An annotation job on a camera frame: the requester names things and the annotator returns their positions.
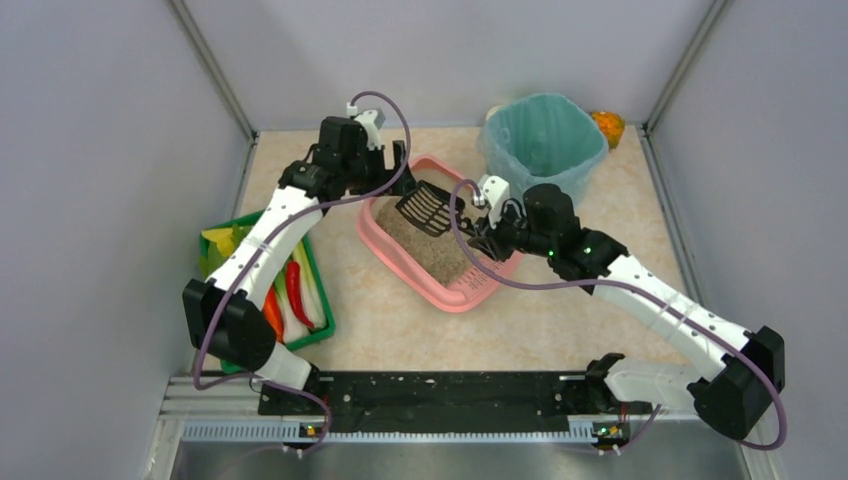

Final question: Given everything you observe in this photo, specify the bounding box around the black litter scoop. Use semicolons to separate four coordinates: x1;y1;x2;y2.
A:
395;180;468;238

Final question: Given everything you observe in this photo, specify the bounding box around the pink litter box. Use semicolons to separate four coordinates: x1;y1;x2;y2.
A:
356;196;501;313

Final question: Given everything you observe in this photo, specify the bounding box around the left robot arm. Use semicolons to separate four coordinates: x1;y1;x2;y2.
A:
182;109;414;390

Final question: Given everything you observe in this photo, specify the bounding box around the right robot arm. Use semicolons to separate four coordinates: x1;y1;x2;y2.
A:
459;176;789;451

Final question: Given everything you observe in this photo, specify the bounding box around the cat litter sand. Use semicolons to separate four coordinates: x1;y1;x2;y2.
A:
375;199;472;286

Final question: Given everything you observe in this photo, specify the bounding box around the green trash bin with bag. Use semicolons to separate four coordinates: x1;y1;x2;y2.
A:
477;93;609;205

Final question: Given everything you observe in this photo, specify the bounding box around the red chili pepper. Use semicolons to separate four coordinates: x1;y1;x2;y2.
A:
285;260;315;330

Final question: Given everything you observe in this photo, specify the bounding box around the green vegetable tray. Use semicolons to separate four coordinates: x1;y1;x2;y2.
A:
199;212;335;351

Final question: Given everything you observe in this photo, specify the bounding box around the orange toy fruit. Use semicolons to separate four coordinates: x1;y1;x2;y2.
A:
589;111;626;150

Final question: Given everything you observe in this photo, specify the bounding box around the green leafy vegetable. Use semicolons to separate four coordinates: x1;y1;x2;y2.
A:
198;224;250;278

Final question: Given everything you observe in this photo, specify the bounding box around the orange carrot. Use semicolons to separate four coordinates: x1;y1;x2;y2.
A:
262;287;285;343

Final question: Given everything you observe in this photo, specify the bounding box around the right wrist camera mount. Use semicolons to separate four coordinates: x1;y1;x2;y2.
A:
472;175;510;214

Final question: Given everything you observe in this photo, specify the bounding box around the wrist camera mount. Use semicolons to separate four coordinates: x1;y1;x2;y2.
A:
472;175;510;214
346;102;385;151

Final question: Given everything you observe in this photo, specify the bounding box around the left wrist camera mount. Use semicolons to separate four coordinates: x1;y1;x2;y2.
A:
346;102;385;151

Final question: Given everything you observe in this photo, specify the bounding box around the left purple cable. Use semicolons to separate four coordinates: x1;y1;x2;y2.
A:
192;91;413;458

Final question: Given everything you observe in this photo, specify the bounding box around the purple cable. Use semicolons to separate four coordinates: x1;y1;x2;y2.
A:
449;178;790;453
192;91;413;458

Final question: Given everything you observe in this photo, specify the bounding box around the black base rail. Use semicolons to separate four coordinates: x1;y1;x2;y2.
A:
258;371;652;434

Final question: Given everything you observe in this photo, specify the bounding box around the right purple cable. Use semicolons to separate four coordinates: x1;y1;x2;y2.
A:
449;178;790;453

